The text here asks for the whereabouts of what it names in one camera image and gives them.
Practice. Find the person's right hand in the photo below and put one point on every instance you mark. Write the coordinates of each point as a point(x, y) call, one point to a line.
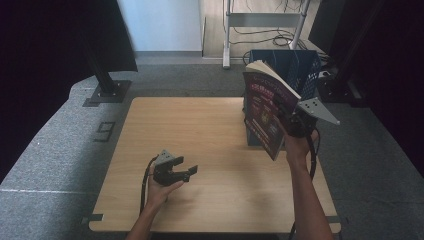
point(296, 146)

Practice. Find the black stand with dark base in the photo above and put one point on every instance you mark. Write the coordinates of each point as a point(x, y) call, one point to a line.
point(335, 90)

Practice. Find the blue plastic file rack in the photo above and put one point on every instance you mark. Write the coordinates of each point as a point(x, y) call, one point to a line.
point(300, 66)

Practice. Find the person's left hand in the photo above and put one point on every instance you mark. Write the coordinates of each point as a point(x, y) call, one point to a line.
point(160, 193)

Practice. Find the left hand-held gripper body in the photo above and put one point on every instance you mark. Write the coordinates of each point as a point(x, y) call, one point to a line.
point(164, 173)

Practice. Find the grey metal table bracket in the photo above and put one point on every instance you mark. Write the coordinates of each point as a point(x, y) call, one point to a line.
point(90, 218)
point(335, 219)

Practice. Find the purple glossy magazine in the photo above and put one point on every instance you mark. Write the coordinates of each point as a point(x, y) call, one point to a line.
point(266, 110)

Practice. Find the black curtain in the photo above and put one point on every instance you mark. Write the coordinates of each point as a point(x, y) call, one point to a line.
point(393, 66)
point(50, 66)

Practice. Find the black post with base plate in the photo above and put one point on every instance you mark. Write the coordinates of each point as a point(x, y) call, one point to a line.
point(108, 87)

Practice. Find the white power strip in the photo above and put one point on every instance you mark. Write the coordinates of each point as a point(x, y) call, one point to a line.
point(324, 73)

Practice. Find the white metal stand frame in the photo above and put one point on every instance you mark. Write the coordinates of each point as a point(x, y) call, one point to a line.
point(260, 20)

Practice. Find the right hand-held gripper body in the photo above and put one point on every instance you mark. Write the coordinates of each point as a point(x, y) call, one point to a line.
point(301, 121)

